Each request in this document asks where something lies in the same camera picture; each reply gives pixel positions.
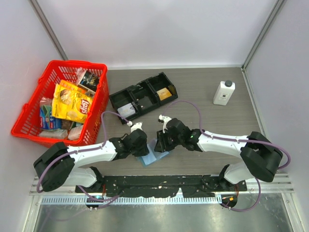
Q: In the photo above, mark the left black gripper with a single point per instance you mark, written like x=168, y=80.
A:
x=145, y=150

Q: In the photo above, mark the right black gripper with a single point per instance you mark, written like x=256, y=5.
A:
x=161, y=145

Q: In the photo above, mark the blue leather card holder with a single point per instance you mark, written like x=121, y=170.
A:
x=152, y=156

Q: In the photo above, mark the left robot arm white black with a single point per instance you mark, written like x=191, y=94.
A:
x=62, y=165

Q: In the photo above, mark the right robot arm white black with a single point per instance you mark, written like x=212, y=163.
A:
x=259, y=159

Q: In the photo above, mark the white card in tray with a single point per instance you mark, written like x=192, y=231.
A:
x=126, y=110

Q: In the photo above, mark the black three-compartment organizer tray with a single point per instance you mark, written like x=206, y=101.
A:
x=143, y=96

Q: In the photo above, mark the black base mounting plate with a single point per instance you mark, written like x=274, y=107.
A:
x=163, y=186

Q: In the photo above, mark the white bottle grey cap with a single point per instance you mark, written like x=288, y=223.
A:
x=224, y=92

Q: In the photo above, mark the yellow Lays chips bag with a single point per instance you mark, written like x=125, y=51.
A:
x=70, y=102

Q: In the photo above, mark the black snack box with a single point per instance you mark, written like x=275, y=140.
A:
x=88, y=81

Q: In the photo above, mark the blue packaged item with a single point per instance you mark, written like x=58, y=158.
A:
x=47, y=121

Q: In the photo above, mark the red plastic shopping basket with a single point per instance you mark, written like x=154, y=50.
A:
x=28, y=123

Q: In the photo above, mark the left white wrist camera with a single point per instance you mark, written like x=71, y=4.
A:
x=136, y=126

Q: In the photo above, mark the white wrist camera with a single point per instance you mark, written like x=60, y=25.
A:
x=164, y=120
x=136, y=126

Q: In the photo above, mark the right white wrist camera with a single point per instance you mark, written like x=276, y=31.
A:
x=164, y=120

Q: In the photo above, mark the aluminium rail frame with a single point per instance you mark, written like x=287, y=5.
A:
x=72, y=195

